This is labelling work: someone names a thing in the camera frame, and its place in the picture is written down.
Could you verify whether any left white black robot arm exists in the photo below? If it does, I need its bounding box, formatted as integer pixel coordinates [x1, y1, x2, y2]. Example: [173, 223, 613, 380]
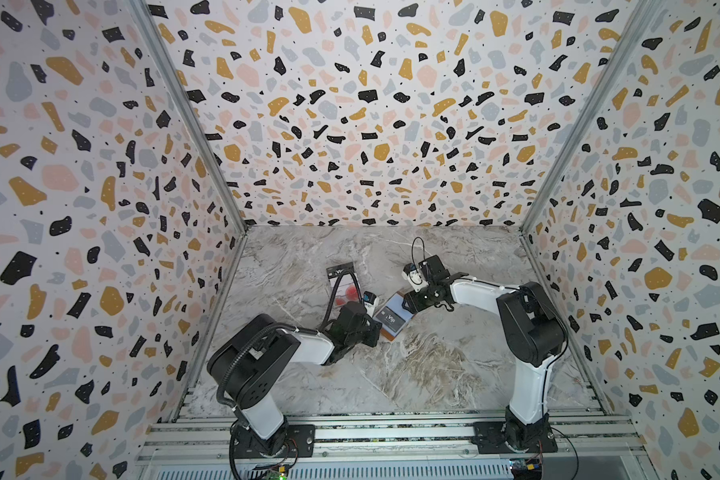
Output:
[206, 302, 382, 444]

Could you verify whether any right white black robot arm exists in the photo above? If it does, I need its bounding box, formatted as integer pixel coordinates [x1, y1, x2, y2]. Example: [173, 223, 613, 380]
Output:
[403, 255, 568, 452]

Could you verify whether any white ventilation grille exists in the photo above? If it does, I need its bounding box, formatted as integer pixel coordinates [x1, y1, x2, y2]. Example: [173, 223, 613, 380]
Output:
[155, 460, 514, 480]

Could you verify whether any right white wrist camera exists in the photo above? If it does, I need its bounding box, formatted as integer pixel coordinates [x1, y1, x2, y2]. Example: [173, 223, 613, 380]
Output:
[402, 263, 428, 292]

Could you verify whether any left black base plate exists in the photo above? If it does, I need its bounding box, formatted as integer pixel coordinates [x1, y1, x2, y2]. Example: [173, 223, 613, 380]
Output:
[229, 423, 316, 460]

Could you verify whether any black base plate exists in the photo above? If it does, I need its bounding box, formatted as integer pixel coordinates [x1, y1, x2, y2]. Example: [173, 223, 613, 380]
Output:
[471, 417, 558, 454]
[229, 423, 316, 460]

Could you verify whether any black corrugated cable conduit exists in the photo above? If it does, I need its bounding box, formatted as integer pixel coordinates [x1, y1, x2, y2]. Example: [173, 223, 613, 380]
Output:
[215, 272, 361, 409]

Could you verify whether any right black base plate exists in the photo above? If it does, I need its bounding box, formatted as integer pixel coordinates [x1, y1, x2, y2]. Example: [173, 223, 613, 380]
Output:
[471, 417, 558, 454]

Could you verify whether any aluminium mounting rail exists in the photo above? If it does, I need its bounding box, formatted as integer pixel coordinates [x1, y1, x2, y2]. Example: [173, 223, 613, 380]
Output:
[136, 409, 646, 465]

